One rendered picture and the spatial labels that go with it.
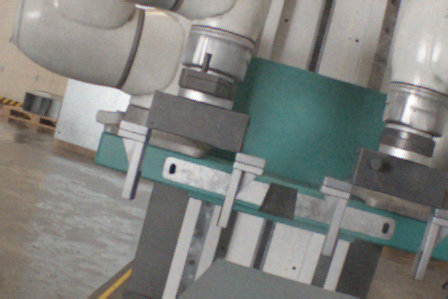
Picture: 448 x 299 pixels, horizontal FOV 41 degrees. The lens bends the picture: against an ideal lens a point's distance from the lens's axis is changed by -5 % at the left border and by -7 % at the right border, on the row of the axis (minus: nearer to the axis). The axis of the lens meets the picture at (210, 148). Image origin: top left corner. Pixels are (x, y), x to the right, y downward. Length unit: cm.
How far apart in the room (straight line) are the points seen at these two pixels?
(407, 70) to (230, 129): 25
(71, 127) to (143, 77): 625
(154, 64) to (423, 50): 47
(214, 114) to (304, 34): 54
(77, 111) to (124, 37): 624
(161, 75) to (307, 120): 31
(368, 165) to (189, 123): 24
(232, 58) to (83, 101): 648
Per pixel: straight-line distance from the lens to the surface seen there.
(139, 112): 109
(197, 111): 82
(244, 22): 81
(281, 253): 132
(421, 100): 81
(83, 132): 723
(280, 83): 121
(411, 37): 83
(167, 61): 106
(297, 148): 121
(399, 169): 83
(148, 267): 147
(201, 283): 55
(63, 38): 104
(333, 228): 83
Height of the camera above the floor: 79
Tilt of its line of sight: 3 degrees down
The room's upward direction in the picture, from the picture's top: 15 degrees clockwise
